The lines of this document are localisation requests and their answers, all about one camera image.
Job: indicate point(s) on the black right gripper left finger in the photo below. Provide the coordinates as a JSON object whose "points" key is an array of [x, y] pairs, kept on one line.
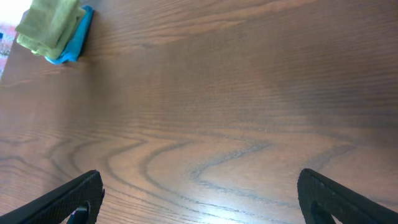
{"points": [[79, 200]]}

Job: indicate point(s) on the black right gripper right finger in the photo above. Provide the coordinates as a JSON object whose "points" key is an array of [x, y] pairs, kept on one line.
{"points": [[323, 200]]}

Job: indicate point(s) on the folded blue cloth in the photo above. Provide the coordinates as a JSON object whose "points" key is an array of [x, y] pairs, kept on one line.
{"points": [[75, 45]]}

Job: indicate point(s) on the folded green cloth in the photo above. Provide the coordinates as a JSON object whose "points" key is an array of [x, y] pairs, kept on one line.
{"points": [[49, 25]]}

